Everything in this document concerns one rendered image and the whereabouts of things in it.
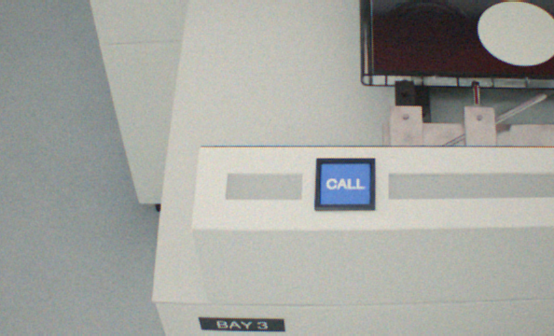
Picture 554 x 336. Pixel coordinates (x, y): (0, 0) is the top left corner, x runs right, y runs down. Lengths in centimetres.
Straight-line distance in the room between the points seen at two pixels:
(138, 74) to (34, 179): 55
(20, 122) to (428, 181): 149
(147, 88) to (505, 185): 93
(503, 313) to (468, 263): 12
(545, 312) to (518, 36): 32
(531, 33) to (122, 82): 82
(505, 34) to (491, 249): 30
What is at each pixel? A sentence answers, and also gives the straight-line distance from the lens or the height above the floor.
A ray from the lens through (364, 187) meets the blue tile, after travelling 114.
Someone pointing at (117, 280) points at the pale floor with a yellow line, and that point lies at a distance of 226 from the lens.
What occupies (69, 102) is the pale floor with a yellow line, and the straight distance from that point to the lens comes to 253.
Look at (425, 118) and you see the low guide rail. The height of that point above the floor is 85.
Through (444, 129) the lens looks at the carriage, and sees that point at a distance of 129.
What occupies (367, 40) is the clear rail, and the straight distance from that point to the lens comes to 134.
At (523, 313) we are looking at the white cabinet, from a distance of 128.
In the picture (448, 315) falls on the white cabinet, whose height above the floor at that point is 79.
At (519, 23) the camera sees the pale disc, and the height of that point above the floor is 90.
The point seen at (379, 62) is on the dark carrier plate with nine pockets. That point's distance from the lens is 132.
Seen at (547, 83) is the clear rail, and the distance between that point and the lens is 132.
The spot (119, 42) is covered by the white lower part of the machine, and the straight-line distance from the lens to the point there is 189.
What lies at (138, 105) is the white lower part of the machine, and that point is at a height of 37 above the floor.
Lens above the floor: 190
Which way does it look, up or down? 54 degrees down
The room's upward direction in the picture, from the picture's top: 6 degrees counter-clockwise
